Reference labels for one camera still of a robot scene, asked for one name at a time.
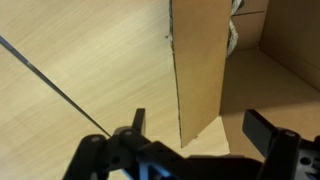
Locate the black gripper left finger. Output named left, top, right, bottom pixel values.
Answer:
left=63, top=107, right=151, bottom=180

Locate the white rope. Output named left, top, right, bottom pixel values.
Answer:
left=226, top=0, right=246, bottom=58

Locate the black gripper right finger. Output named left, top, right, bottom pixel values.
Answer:
left=241, top=108, right=300, bottom=180

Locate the brown cardboard box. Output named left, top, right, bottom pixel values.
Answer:
left=165, top=0, right=320, bottom=164

